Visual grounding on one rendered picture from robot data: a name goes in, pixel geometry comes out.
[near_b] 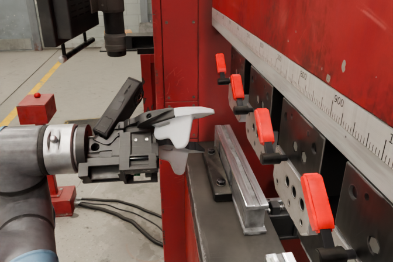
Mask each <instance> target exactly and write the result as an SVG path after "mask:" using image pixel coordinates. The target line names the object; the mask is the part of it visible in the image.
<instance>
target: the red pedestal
mask: <svg viewBox="0 0 393 262"><path fill-rule="evenodd" d="M16 109H17V112H18V118H19V123H20V125H35V126H37V125H46V124H48V123H49V122H50V120H51V119H52V117H53V116H54V114H55V113H56V111H57V109H56V103H55V99H54V94H40V93H39V92H36V93H35V94H29V95H26V96H25V97H24V98H23V99H22V100H21V101H20V102H19V103H18V104H17V106H16ZM47 180H48V185H49V190H50V196H51V201H52V205H53V207H54V210H55V214H56V218H57V217H66V216H72V215H73V212H74V209H75V208H74V201H75V197H76V195H77V192H76V188H75V185H71V186H62V187H58V186H57V181H56V175H47Z"/></svg>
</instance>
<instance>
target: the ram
mask: <svg viewBox="0 0 393 262"><path fill-rule="evenodd" d="M212 7H213V8H214V9H216V10H217V11H218V12H220V13H221V14H223V15H224V16H226V17H227V18H229V19H230V20H232V21H233V22H234V23H236V24H237V25H239V26H240V27H242V28H243V29H245V30H246V31H248V32H249V33H251V34H252V35H253V36H255V37H256V38H258V39H260V40H261V41H262V42H264V43H265V44H267V45H268V46H270V47H271V48H273V49H274V50H276V51H277V52H279V53H280V54H282V55H283V56H284V57H286V58H287V59H289V60H291V61H292V62H293V63H295V64H296V65H298V66H299V67H301V68H302V69H304V70H305V71H306V72H308V73H310V74H311V75H312V76H314V77H315V78H317V79H318V80H319V81H321V82H323V83H324V84H326V85H327V86H328V87H330V88H331V89H333V90H334V91H336V92H337V93H339V94H340V95H342V96H343V97H345V98H346V99H348V100H349V101H350V102H352V103H354V104H355V105H357V106H358V107H359V108H361V109H362V110H364V111H365V112H367V113H368V114H370V115H371V116H373V117H374V118H376V119H377V120H379V121H380V122H381V123H383V124H384V125H386V126H388V127H389V128H390V129H392V130H393V0H212ZM212 26H213V27H214V28H215V29H216V30H217V31H218V32H219V33H220V34H221V35H222V36H223V37H224V38H225V39H226V40H227V41H228V42H230V43H231V44H232V45H233V46H234V47H235V48H236V49H237V50H238V51H239V52H240V53H241V54H242V55H243V56H244V57H245V58H246V59H247V60H248V61H249V62H250V63H251V64H252V65H253V66H254V67H255V68H256V69H257V70H258V71H259V72H260V73H261V74H262V75H263V76H264V77H265V78H266V79H267V80H268V81H269V82H270V83H271V84H273V86H275V87H276V89H278V90H279V91H280V93H282V94H283V96H285V97H286V99H287V100H289V101H290V103H292V104H293V106H294V107H296V108H297V110H299V111H300V113H302V114H303V115H304V117H306V118H307V120H309V121H310V122H311V124H313V125H314V127H316V128H317V129H318V130H319V131H320V132H321V133H322V134H323V135H324V136H325V137H326V138H327V139H328V140H329V141H330V142H331V143H332V144H333V145H334V146H335V147H336V148H337V149H338V150H339V151H340V152H341V153H342V154H343V155H344V156H345V157H346V158H347V159H348V160H349V161H350V162H351V163H352V164H353V165H354V166H355V167H356V168H357V169H358V170H360V171H361V172H362V173H363V174H364V175H365V176H366V177H367V178H368V179H369V180H370V181H371V182H372V183H373V184H374V185H375V186H376V187H377V188H378V189H379V190H380V191H381V192H382V193H383V194H384V195H385V196H386V197H387V198H388V199H389V200H390V201H391V202H392V203H393V169H392V168H391V167H390V166H388V165H387V164H386V163H385V162H383V161H382V160H381V159H380V158H379V157H378V156H376V155H375V154H374V153H373V152H372V151H371V150H369V149H368V148H367V147H366V146H365V145H363V144H362V143H361V142H360V141H359V140H357V139H356V138H355V137H354V136H353V135H352V134H350V133H349V132H348V131H347V130H346V129H345V128H343V127H342V126H341V125H340V124H338V123H337V122H336V121H335V120H334V119H333V118H331V117H330V116H329V115H328V114H327V113H326V112H324V111H323V110H322V109H321V108H320V107H318V106H317V105H316V104H315V103H314V102H312V101H311V100H310V99H309V98H308V97H307V96H305V95H304V94H303V93H302V92H301V91H300V90H298V89H297V88H296V87H295V86H293V85H292V84H291V83H290V82H289V81H288V80H286V79H285V78H284V77H283V76H282V75H281V74H279V73H278V72H277V71H276V70H275V69H273V68H272V67H271V66H270V65H269V64H267V63H266V62H265V61H264V60H263V59H262V58H260V57H259V56H258V55H257V54H256V53H255V52H253V51H252V50H251V49H250V48H248V47H247V46H246V45H245V44H244V43H243V42H241V41H240V40H239V39H238V38H237V37H236V36H234V35H233V34H232V33H230V32H229V31H228V30H227V29H226V28H225V27H224V26H222V25H221V24H220V23H219V22H218V21H217V20H215V19H214V18H213V17H212Z"/></svg>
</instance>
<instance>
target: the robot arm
mask: <svg viewBox="0 0 393 262"><path fill-rule="evenodd" d="M143 97H144V91H143V84H142V82H141V81H139V80H136V79H134V78H132V77H128V78H127V80H126V81H125V83H124V84H123V85H122V87H121V89H120V90H119V92H118V93H117V94H116V96H115V97H114V99H113V100H112V102H111V103H110V105H109V106H108V107H107V109H106V111H105V112H104V114H103V115H102V116H101V118H100V119H99V121H98V122H97V124H96V125H95V126H94V128H93V132H94V135H95V136H93V135H92V130H91V127H90V125H89V124H87V125H77V124H62V125H37V126H10V127H7V126H1V127H0V262H59V260H58V256H57V252H56V241H55V235H54V233H55V232H54V230H55V228H56V223H55V218H56V214H55V210H54V207H53V205H52V201H51V196H50V190H49V185H48V180H47V175H57V174H76V173H78V178H80V179H81V180H82V183H83V184H90V183H100V182H119V181H123V182H124V184H141V183H151V182H158V175H157V173H158V169H159V168H160V165H159V159H161V160H166V161H168V162H169V163H170V164H171V167H172V169H173V171H174V173H175V174H177V175H182V174H183V173H184V172H185V167H186V163H187V158H188V153H204V152H205V149H204V148H203V147H202V146H200V145H199V144H198V143H197V142H189V138H190V134H191V128H192V123H193V119H198V118H204V117H206V116H209V115H213V114H215V111H214V110H213V109H211V108H205V107H201V106H194V107H179V108H165V109H158V110H153V111H148V112H145V113H142V114H140V115H138V116H136V117H134V118H130V117H131V115H132V114H133V112H134V111H135V109H136V108H137V106H138V105H139V103H140V102H141V101H142V99H143ZM141 173H145V177H146V178H149V177H151V180H144V181H134V176H140V174H141Z"/></svg>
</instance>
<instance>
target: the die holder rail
mask: <svg viewBox="0 0 393 262"><path fill-rule="evenodd" d="M214 146H216V148H217V150H218V153H219V157H220V159H221V162H222V165H223V168H224V170H225V173H226V176H227V180H228V182H229V185H230V188H231V190H232V200H233V203H234V206H235V209H236V212H237V215H238V217H239V221H240V224H241V226H242V229H243V233H244V235H259V234H266V228H265V226H264V215H265V209H268V207H269V204H268V202H267V200H266V198H265V196H264V194H263V192H262V190H261V188H260V186H259V184H258V182H257V179H256V177H255V175H254V173H253V171H252V169H251V167H250V165H249V163H248V161H247V159H246V156H245V155H244V153H243V150H242V148H241V147H240V144H239V142H238V141H237V138H236V136H235V134H234V132H233V130H232V128H231V126H230V125H215V145H214Z"/></svg>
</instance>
